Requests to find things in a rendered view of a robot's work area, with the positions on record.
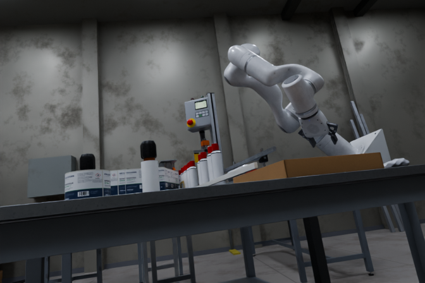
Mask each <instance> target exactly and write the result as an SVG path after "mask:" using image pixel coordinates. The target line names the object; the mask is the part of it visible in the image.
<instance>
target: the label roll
mask: <svg viewBox="0 0 425 283"><path fill-rule="evenodd" d="M98 196H111V177H110V171H109V170H104V169H90V170H81V171H73V172H68V173H66V174H65V200H72V199H79V198H92V197H98Z"/></svg>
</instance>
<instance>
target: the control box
mask: <svg viewBox="0 0 425 283"><path fill-rule="evenodd" d="M205 99H207V108H203V109H198V110H195V103H194V102H196V101H200V100H205ZM204 110H208V111H209V101H208V97H205V98H202V99H197V100H191V101H188V102H185V114H186V120H187V121H188V120H189V119H191V120H192V121H193V124H192V125H188V124H187V130H189V131H190V132H192V133H195V132H199V131H205V130H209V129H210V128H209V127H210V126H211V117H210V111H209V115H208V116H204V117H198V118H195V113H196V112H199V111H204Z"/></svg>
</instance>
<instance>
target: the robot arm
mask: <svg viewBox="0 0 425 283"><path fill-rule="evenodd" d="M228 59H229V61H230V62H231V63H230V64H229V65H228V66H227V67H226V69H225V72H224V78H225V80H226V82H227V83H228V84H230V85H231V86H234V87H249V88H251V89H253V90H254V91H256V92H257V93H258V94H259V95H260V96H261V97H262V98H263V99H264V100H265V101H266V102H267V103H268V104H269V106H270V108H271V110H272V112H273V114H274V118H275V120H276V123H277V125H278V127H279V128H280V130H282V131H283V132H285V133H293V132H295V131H296V130H297V129H298V128H299V127H300V126H301V128H302V129H301V130H300V131H299V132H298V134H299V135H301V136H302V137H303V138H305V139H307V140H308V141H309V142H310V144H311V145H312V147H313V148H314V147H315V146H317V148H319V149H320V150H322V151H323V152H324V153H325V154H326V155H327V156H336V155H352V154H362V153H363V151H364V146H363V145H362V144H360V145H357V146H356V147H354V146H352V145H351V144H350V143H349V142H348V141H346V140H345V139H344V138H342V137H341V136H340V135H339V134H338V133H337V129H338V124H335V123H330V122H328V120H327V119H326V117H325V115H324V114H323V113H322V112H321V111H320V110H319V109H318V106H317V104H316V101H315V100H314V94H315V93H317V92H318V91H319V90H320V89H321V88H322V87H323V85H324V80H323V78H322V77H321V76H320V75H319V74H317V73H316V72H315V71H313V70H311V69H309V68H306V67H305V66H302V65H299V64H285V65H281V66H274V65H272V64H271V63H269V62H267V61H266V60H264V59H263V58H261V57H260V50H259V49H258V47H256V46H255V45H254V44H242V45H234V46H232V47H231V48H230V49H229V50H228ZM247 74H248V75H250V76H248V75H247ZM281 82H283V83H282V88H283V89H284V91H285V93H286V95H287V97H288V99H289V101H290V103H289V104H288V105H287V107H286V108H285V109H283V107H282V100H283V95H282V92H281V89H280V88H279V86H277V84H279V83H281ZM331 127H333V128H334V129H331Z"/></svg>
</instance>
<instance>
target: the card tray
mask: <svg viewBox="0 0 425 283"><path fill-rule="evenodd" d="M382 168H385V167H384V164H383V160H382V157H381V153H380V152H376V153H368V154H352V155H336V156H327V157H311V158H303V159H287V160H282V161H279V162H276V163H274V164H271V165H268V166H266V167H262V168H260V169H257V170H254V171H251V172H248V173H246V174H243V175H241V176H237V177H235V178H233V183H243V182H250V181H262V180H269V179H281V178H294V177H301V176H313V175H320V174H332V173H339V172H351V171H363V170H370V169H382Z"/></svg>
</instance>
